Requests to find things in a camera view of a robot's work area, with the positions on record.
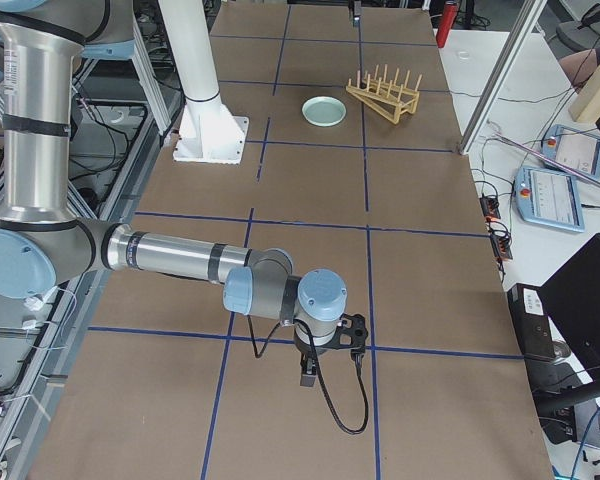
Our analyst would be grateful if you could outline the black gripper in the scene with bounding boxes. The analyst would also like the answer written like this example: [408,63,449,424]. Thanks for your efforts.
[294,339,326,388]

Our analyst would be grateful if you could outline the mint green plate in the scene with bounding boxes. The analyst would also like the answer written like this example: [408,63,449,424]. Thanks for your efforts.
[301,96,346,127]

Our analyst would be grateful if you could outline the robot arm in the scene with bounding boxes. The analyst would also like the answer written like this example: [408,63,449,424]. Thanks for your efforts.
[0,1,364,386]

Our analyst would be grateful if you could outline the wooden plate rack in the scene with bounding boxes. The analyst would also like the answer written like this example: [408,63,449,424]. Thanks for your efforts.
[345,64,423,125]

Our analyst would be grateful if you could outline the black laptop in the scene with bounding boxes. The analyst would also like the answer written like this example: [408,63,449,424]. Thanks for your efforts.
[507,233,600,379]

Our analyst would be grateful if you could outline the near teach pendant tablet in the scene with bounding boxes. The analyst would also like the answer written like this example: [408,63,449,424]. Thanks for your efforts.
[514,166,585,232]

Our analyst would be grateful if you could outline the teach pendant tablet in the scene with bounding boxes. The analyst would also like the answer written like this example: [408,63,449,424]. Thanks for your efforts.
[541,124,600,179]
[514,166,585,232]

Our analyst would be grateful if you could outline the metal reacher grabber tool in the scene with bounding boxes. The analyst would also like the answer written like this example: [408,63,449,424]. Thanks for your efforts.
[494,130,600,196]

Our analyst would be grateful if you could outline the far teach pendant tablet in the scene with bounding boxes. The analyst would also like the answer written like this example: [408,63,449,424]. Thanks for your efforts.
[541,124,600,179]

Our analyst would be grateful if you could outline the red cylinder tube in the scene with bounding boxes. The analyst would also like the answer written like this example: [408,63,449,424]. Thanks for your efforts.
[436,1,458,48]

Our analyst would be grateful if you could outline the person in black shirt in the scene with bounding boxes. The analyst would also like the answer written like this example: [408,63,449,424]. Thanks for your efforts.
[558,47,600,91]

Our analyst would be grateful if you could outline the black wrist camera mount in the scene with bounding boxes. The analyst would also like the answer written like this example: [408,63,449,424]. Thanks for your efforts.
[324,314,368,353]

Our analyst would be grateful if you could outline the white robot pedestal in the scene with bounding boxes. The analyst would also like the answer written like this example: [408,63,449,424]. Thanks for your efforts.
[159,0,249,165]

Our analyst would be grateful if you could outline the aluminium frame post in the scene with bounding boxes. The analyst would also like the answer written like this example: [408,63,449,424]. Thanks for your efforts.
[458,0,547,155]

